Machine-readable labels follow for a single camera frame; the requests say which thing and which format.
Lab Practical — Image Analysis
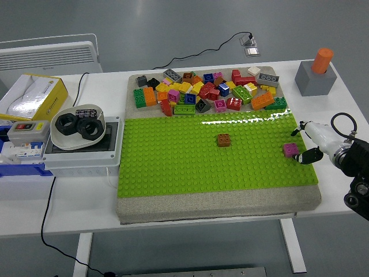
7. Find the black power cable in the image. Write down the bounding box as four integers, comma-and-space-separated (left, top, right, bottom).
71, 72, 90, 107
40, 175, 116, 277

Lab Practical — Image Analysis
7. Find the lime green long brick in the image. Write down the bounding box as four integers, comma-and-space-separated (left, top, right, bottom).
174, 104, 197, 116

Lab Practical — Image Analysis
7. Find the dark grey sloped brick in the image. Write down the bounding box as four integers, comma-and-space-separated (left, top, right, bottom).
195, 99, 212, 114

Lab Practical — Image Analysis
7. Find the white table leg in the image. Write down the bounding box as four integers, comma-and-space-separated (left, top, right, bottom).
278, 218, 307, 274
72, 232, 93, 277

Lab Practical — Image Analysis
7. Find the yellow and white cardboard box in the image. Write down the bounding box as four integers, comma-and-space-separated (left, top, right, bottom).
0, 73, 69, 122

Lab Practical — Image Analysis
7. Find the white plastic bowl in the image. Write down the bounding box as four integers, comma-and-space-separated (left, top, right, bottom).
50, 103, 106, 151

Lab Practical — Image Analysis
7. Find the grey long brick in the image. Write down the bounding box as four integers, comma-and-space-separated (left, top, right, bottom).
257, 73, 281, 88
163, 69, 183, 83

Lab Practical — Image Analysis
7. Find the thin white wire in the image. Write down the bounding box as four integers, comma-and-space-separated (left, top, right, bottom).
106, 167, 118, 190

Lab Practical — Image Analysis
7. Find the black floor cable with plug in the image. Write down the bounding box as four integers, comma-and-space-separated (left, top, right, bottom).
152, 31, 254, 70

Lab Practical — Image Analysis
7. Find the grey electrical enclosure box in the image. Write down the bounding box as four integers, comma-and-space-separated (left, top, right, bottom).
42, 115, 121, 177

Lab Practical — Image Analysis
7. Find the grey switch box red button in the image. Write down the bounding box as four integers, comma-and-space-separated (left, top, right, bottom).
6, 120, 51, 145

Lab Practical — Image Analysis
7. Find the grey block holder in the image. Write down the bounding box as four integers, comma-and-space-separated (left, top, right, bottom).
294, 59, 338, 97

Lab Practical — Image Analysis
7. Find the green studded baseplate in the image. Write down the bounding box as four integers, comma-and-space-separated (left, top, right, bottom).
116, 108, 320, 199

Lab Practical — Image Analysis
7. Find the grey-brown foam mat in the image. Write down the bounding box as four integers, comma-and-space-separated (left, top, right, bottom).
116, 66, 322, 225

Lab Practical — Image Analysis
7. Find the large black hex nut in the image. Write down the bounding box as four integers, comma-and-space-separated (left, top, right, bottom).
76, 117, 102, 141
55, 113, 78, 134

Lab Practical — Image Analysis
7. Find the white panel heater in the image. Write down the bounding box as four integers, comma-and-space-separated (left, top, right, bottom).
0, 33, 104, 74

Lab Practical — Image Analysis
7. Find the orange long brick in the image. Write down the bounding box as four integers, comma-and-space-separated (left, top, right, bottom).
251, 91, 276, 111
143, 87, 157, 107

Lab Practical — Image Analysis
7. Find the open metal floor socket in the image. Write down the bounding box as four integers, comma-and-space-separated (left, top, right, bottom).
240, 34, 257, 47

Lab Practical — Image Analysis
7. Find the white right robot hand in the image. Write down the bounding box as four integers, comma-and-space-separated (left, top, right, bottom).
290, 120, 345, 166

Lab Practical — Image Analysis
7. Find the blue and white brick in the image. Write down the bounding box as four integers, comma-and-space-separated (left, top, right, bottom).
217, 83, 231, 98

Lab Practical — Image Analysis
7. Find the dark green brick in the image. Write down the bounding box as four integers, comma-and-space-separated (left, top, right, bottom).
265, 96, 288, 111

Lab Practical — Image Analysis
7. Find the small dark terminal strip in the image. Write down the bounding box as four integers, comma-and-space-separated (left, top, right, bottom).
74, 108, 97, 118

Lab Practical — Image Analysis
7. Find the orange cylinder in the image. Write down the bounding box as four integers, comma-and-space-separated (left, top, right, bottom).
311, 47, 334, 74

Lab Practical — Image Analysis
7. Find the white and blue circuit breaker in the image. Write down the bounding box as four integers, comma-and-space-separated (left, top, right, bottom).
2, 140, 47, 159

